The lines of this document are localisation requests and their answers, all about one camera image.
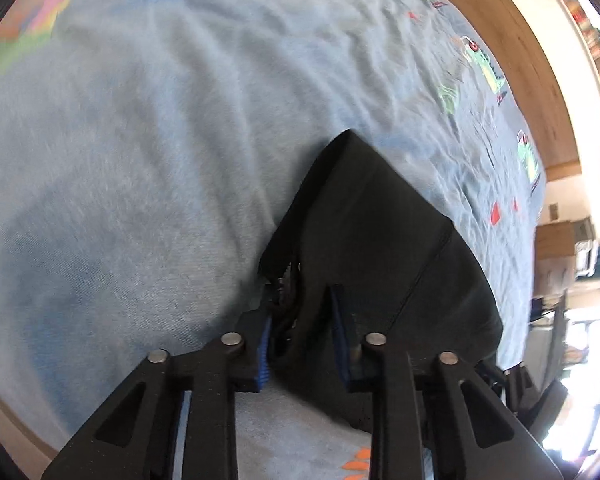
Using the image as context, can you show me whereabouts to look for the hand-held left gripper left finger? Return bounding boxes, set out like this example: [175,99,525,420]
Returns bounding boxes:
[40,307,273,480]

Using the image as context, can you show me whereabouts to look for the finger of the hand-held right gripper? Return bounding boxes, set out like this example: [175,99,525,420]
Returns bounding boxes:
[482,362,537,414]

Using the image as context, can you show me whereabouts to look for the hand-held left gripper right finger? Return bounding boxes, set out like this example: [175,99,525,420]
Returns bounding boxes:
[330,285,566,480]

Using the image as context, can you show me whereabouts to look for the black pants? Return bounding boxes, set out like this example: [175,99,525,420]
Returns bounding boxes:
[257,129,505,433]

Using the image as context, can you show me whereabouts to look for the dark-framed bay window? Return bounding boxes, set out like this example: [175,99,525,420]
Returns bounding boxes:
[530,305,600,463]

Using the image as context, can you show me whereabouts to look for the wooden nightstand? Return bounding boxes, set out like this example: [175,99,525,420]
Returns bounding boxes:
[532,257,576,295]

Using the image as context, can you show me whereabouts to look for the wooden dresser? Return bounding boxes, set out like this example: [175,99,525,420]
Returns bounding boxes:
[534,221,581,261]

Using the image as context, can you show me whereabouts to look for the white printer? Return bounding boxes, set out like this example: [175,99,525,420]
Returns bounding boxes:
[572,217,600,277]

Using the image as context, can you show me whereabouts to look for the blue printed bedsheet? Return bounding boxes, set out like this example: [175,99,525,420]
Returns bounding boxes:
[0,0,548,480]

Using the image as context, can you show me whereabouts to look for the wooden headboard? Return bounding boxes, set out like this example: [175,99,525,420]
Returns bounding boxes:
[430,0,581,181]

